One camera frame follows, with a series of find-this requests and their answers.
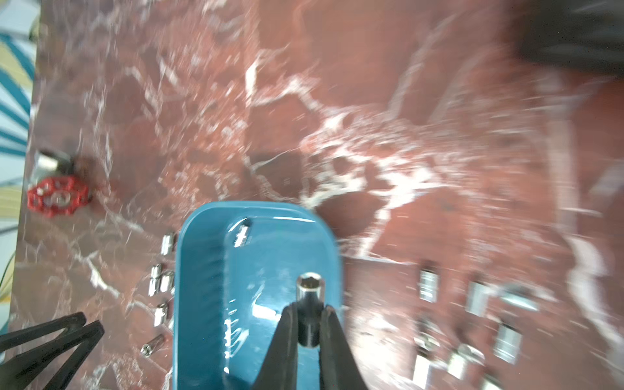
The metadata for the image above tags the teal plastic storage box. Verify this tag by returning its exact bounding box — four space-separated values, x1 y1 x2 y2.
172 201 344 389

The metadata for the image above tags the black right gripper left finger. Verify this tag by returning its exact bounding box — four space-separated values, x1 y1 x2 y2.
252 303 299 390

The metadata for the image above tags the black plastic tool case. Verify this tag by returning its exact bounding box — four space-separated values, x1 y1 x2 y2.
518 0 623 76

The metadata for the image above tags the grey valve with red handwheel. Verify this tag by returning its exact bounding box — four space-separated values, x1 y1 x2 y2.
26 149 92 218

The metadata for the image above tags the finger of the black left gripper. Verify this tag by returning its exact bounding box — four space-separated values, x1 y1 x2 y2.
1 312 86 353
1 320 105 389

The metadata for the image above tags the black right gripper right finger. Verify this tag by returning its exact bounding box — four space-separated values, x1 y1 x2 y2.
319 305 367 390

